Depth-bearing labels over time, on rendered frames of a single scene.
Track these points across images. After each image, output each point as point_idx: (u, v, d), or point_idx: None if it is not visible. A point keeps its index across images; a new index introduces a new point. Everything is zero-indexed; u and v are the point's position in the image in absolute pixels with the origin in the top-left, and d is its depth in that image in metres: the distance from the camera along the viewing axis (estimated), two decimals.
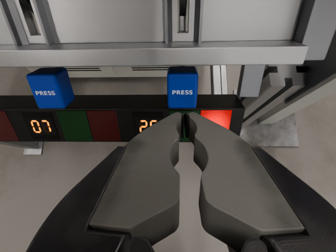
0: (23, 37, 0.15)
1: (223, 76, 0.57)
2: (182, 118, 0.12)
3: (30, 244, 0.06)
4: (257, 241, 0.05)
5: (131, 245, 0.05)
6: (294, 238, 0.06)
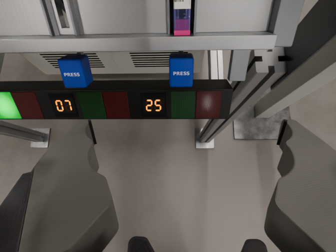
0: (56, 29, 0.19)
1: (220, 71, 0.61)
2: (90, 124, 0.11)
3: None
4: (257, 241, 0.05)
5: (131, 245, 0.05)
6: None
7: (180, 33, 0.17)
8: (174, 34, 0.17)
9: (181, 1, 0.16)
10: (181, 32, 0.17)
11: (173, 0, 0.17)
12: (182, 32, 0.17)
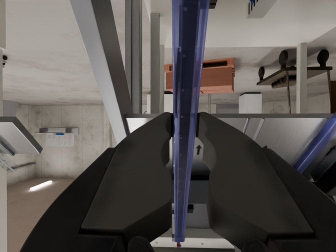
0: None
1: None
2: (172, 118, 0.12)
3: (20, 251, 0.05)
4: (257, 241, 0.05)
5: (131, 245, 0.05)
6: (302, 241, 0.05)
7: None
8: None
9: None
10: None
11: None
12: None
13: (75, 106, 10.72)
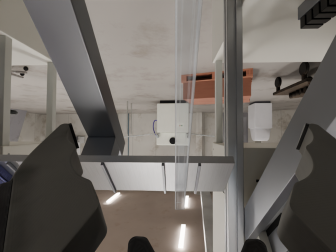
0: None
1: None
2: (71, 128, 0.11)
3: None
4: (257, 241, 0.05)
5: (131, 245, 0.05)
6: None
7: None
8: None
9: None
10: None
11: None
12: None
13: None
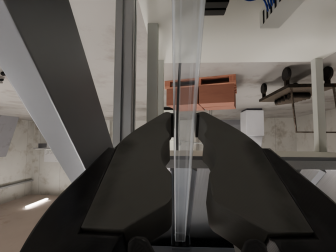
0: None
1: None
2: (172, 118, 0.12)
3: (20, 251, 0.05)
4: (257, 241, 0.05)
5: (131, 245, 0.05)
6: (302, 241, 0.05)
7: None
8: None
9: None
10: None
11: None
12: None
13: None
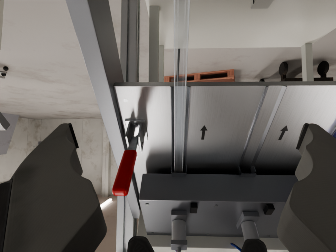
0: None
1: None
2: (71, 128, 0.11)
3: None
4: (257, 241, 0.05)
5: (131, 245, 0.05)
6: None
7: None
8: None
9: None
10: None
11: None
12: None
13: (76, 120, 10.72)
